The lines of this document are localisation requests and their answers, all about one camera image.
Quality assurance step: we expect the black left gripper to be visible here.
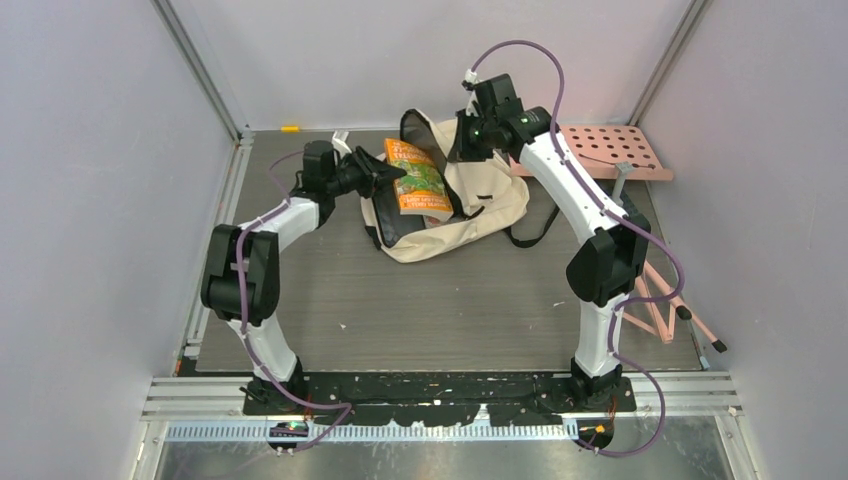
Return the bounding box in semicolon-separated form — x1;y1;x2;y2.
327;147;406;200

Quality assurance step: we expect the orange green paperback book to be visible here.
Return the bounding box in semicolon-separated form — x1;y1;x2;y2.
384;138;454;222

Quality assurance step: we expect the cream canvas backpack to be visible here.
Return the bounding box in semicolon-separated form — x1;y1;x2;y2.
360;109;560;264

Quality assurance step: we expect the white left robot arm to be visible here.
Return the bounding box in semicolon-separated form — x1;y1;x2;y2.
200;141;406;414

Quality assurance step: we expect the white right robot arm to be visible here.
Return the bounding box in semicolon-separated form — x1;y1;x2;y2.
447;72;650;411

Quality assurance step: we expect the pink perforated stand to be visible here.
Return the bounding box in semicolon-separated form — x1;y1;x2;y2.
510;123;728;354

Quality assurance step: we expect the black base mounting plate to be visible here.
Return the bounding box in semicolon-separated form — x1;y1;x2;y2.
240;372;636;427

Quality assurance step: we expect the grey bracket on stand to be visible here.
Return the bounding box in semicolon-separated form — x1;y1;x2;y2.
610;162;636;205

